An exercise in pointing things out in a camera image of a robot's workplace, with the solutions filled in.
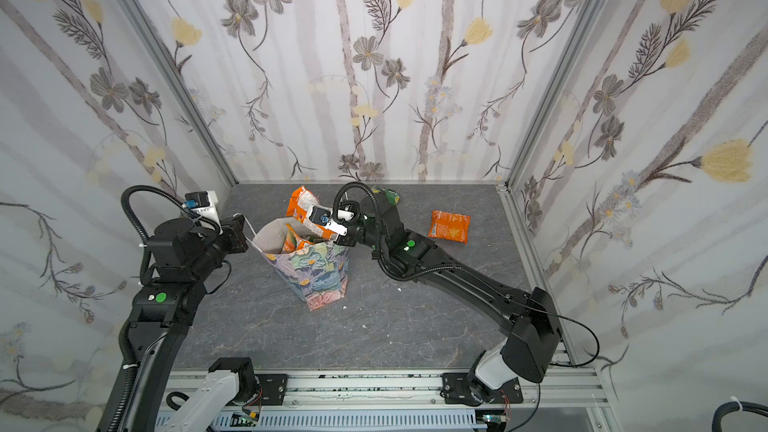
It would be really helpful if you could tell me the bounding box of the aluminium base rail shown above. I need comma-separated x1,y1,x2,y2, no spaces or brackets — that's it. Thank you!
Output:
152,335,619,432

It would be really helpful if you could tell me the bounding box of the small orange snack packet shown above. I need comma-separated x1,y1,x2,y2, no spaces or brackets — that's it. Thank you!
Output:
428,210,471,244

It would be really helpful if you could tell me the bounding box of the green snack packet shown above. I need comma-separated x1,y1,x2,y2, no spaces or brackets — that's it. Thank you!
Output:
372,186,401,206

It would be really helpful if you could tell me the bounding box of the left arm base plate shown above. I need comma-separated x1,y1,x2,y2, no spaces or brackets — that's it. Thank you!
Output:
256,372,288,406

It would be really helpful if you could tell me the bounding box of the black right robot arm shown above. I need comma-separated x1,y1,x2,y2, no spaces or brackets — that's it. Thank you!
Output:
321,181,567,407

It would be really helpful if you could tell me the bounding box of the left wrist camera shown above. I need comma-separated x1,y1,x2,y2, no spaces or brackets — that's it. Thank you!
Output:
183,190,221,232

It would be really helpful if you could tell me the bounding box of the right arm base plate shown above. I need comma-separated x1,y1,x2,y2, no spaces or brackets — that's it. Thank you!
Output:
440,372,524,407

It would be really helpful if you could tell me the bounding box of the black corrugated hose corner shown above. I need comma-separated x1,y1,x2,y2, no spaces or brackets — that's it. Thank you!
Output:
711,398,768,432

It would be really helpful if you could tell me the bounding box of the white vented cable duct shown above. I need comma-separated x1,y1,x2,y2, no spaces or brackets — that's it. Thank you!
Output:
203,409,488,432

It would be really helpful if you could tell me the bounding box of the floral white paper bag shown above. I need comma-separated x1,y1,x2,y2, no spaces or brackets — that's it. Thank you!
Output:
244,217,349,311

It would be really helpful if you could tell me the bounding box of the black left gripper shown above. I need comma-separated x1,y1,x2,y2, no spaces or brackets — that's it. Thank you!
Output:
187,210,248,283

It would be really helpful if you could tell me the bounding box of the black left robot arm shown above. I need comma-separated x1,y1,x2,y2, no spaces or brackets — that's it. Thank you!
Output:
97,185,248,431

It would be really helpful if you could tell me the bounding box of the orange mango candy bag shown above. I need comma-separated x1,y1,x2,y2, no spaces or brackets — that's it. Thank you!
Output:
282,224,315,254
286,186,335,240

